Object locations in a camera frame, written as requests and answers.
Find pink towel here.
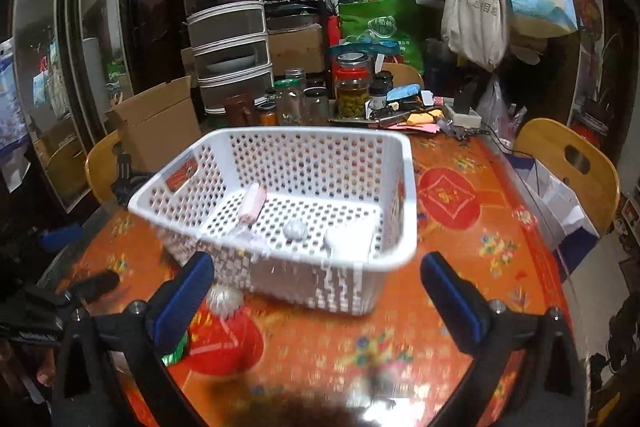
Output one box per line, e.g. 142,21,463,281
238,183,267,227

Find small white cloth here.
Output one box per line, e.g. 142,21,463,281
282,219,309,242

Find person's hand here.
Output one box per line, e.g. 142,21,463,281
36,349,55,387

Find white snack packet cartoon print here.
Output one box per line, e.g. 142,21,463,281
162,332,190,366

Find white ribbed pumpkin ornament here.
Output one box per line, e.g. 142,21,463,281
205,284,244,320

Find wooden chair left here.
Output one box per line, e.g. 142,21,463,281
85,131,120,205

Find wooden chair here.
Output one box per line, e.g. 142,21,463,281
515,118,620,235
85,131,120,205

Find blue white hanging packet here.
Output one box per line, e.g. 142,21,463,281
0,38,30,192

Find black phone stand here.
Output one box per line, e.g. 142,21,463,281
111,153,153,208

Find cardboard box left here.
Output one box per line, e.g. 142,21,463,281
106,76,202,172

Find white perforated plastic basket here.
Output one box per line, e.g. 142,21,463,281
128,127,416,317

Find wooden chair right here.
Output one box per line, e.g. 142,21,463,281
515,118,620,235

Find white power strip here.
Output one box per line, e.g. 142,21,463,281
444,103,482,129

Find brown ceramic jar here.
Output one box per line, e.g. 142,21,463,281
224,93,260,127

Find clear glass jar green lid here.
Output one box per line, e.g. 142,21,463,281
274,78,305,126

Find glass jar green olives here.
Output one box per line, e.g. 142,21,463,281
333,52,373,119

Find cardboard box behind table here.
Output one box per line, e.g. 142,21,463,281
268,24,326,76

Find green shopping bag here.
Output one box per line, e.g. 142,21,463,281
336,0,425,74

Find white stacked drawer unit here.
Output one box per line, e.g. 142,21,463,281
183,0,273,115

